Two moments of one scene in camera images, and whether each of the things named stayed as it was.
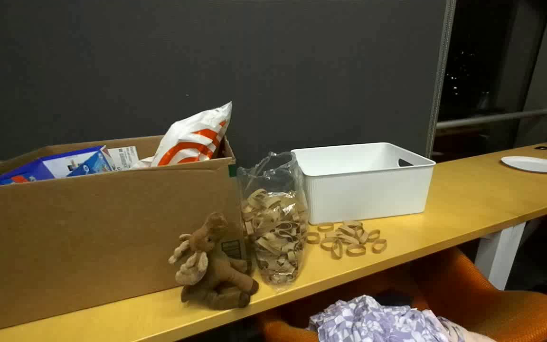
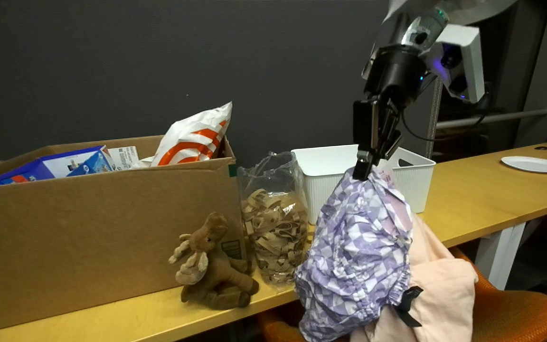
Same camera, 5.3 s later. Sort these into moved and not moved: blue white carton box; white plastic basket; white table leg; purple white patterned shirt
Moved: purple white patterned shirt
Not moved: white plastic basket; blue white carton box; white table leg
